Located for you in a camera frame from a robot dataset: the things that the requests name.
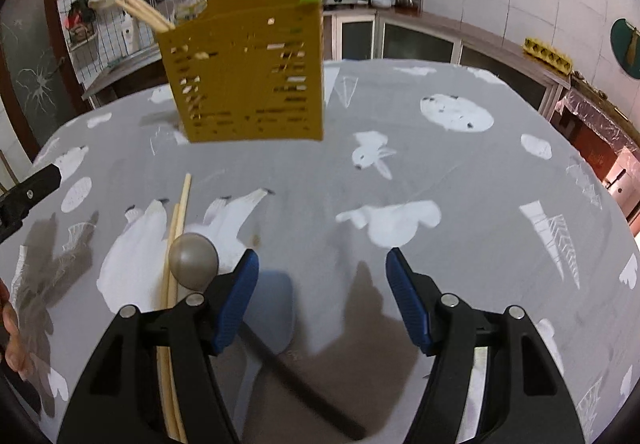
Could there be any grey spoon with black handle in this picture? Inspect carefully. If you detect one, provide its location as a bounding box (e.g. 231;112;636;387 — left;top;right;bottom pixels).
168;233;368;441

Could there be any brown frosted glass door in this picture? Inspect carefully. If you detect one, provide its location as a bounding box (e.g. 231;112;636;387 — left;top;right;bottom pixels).
0;0;83;155

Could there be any kitchen counter cabinet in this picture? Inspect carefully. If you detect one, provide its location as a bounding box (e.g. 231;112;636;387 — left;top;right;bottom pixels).
322;4;572;125

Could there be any yellow egg carton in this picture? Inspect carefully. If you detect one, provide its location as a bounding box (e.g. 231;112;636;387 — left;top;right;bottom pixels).
522;37;574;75

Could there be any red hanging bag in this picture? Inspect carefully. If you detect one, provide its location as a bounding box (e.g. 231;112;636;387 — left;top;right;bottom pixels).
66;0;97;48

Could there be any green round hanging board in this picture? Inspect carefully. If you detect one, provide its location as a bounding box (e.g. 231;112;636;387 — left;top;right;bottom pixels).
609;17;640;75

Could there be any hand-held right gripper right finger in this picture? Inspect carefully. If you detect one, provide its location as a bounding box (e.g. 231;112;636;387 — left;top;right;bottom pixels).
385;247;586;444

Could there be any steel kitchen sink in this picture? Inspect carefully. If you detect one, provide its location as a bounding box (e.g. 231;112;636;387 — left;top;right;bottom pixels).
81;45;168;100

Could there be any grey printed tablecloth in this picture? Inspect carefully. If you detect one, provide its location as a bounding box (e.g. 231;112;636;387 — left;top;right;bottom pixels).
0;58;640;444

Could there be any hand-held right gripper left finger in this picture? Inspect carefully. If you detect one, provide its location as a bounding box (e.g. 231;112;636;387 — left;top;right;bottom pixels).
57;248;261;444

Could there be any person's left hand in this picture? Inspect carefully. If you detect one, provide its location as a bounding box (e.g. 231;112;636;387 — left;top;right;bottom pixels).
0;280;35;381

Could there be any side table with plastic cover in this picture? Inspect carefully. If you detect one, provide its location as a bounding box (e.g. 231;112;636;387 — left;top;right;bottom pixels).
549;86;640;169

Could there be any yellow perforated utensil holder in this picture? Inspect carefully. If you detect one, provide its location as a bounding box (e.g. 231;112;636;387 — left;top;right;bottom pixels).
157;0;326;145

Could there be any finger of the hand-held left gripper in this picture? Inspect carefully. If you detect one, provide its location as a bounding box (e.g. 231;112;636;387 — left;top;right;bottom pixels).
0;162;64;245

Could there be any wooden chopstick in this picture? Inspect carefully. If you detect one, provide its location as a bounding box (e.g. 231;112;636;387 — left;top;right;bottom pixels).
157;204;182;444
121;0;177;29
115;0;171;34
165;173;193;444

